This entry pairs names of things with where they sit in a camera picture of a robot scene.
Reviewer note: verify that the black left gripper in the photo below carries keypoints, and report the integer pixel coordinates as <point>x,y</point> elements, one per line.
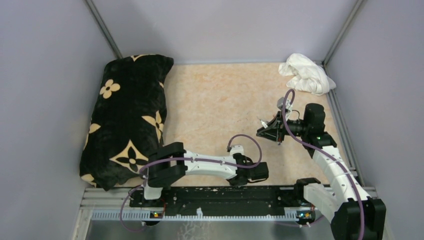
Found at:
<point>248,175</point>

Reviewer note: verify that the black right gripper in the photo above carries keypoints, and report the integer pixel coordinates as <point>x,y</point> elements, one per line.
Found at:
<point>274,129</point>

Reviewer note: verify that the white marker pen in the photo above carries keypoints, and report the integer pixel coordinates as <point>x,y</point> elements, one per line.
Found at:
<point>263,123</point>

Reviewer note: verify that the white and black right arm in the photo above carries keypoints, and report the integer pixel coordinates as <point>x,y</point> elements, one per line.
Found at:
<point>353,214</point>

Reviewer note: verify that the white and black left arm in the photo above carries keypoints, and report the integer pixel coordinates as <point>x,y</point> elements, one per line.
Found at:
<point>172,162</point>

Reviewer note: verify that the white crumpled cloth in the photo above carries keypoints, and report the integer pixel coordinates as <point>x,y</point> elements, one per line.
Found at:
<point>307,76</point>

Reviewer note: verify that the black floral blanket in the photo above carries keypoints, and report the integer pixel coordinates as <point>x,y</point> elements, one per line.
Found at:
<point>127,122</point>

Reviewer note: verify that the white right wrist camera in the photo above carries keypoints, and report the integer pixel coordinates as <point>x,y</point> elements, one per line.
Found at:
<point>286,104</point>

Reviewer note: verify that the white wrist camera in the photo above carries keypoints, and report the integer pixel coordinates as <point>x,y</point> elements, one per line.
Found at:
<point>236,154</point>
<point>286,104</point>

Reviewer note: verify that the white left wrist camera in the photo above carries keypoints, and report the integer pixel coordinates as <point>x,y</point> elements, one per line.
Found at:
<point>236,154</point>

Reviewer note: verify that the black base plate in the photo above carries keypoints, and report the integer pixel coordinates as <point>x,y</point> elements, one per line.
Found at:
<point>259,200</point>

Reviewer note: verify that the aluminium corner post right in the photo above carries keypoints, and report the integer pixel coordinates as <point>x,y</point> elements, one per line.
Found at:
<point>356,9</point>

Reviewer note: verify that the aluminium corner post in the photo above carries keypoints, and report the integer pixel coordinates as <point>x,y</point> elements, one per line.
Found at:
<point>356,9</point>
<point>91,6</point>

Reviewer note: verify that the slotted cable duct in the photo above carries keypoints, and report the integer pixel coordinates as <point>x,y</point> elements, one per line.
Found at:
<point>148,215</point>

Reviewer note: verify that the aluminium corner post left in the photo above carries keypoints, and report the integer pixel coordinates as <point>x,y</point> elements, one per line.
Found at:
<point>91,6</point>

